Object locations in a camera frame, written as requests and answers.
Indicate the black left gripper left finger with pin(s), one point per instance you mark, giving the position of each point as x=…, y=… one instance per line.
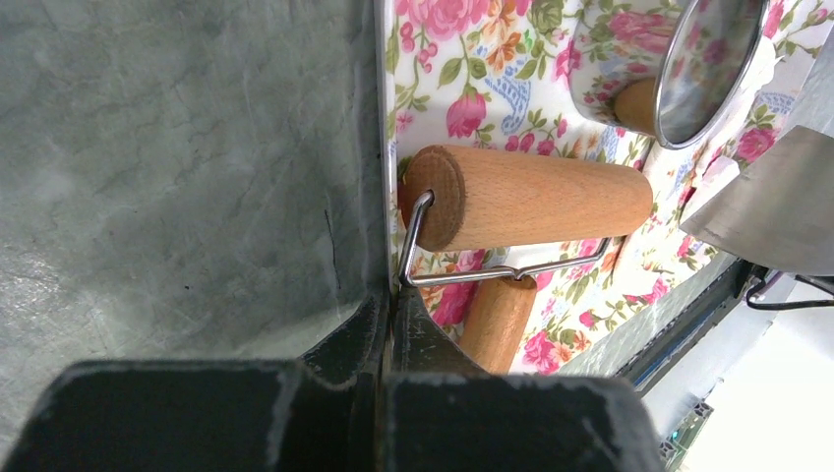
x=310, y=413

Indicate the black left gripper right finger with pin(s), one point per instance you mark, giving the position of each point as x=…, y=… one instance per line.
x=443, y=413

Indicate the wooden rolling pin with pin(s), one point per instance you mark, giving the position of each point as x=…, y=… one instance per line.
x=466, y=198

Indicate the floral print tray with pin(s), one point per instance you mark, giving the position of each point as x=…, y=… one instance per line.
x=540, y=77

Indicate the wooden handled dough scraper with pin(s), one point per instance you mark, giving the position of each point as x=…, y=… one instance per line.
x=779, y=212

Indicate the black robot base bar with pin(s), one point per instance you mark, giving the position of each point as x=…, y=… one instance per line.
x=691, y=323

